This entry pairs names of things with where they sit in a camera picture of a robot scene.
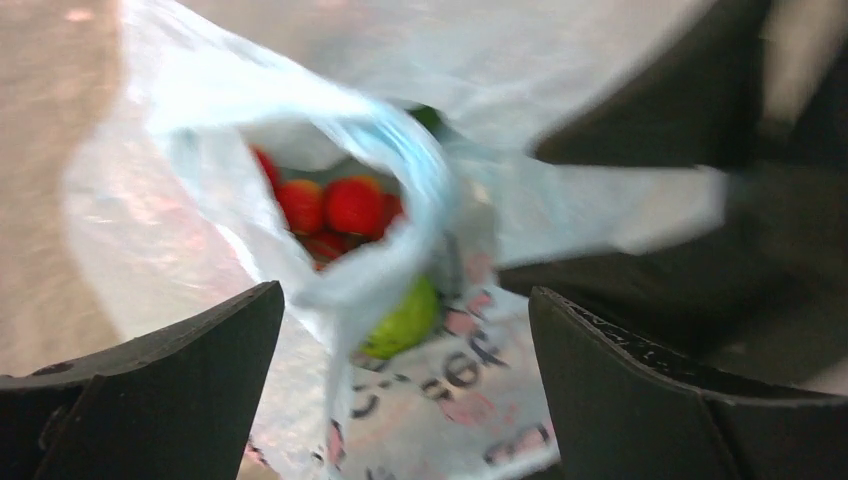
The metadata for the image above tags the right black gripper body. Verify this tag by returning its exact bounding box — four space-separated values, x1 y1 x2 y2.
757 1 847 172

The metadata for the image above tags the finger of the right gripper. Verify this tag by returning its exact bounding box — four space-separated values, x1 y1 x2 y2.
533 1 772 168
500 165 847 371

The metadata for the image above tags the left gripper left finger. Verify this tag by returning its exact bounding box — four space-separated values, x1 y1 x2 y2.
1 281 284 479

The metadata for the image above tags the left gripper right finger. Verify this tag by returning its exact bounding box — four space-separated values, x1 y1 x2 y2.
528 288 847 479

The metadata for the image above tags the light blue plastic bag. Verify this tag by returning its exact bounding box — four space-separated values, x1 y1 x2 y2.
65 1 721 479

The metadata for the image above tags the fake green lime in bag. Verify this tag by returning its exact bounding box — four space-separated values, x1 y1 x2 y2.
361 276 441 360

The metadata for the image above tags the fake dark avocado in bag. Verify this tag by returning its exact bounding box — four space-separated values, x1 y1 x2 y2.
408 105 444 138

